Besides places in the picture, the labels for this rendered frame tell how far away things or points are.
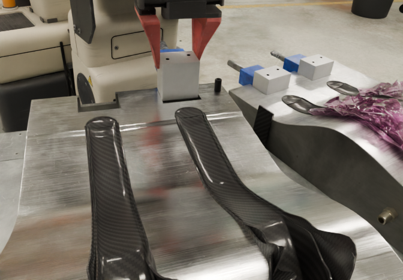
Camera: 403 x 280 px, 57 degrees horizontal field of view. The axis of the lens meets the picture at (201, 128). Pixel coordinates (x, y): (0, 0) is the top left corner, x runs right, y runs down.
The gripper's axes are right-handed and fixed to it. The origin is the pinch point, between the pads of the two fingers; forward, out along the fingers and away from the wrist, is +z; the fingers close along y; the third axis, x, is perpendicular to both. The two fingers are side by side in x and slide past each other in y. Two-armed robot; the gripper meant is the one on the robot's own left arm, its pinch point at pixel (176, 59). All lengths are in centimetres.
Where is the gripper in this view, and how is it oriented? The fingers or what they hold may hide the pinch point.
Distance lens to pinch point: 50.3
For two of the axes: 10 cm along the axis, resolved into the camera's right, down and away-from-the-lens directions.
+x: -2.8, -5.5, 7.8
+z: -0.5, 8.2, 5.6
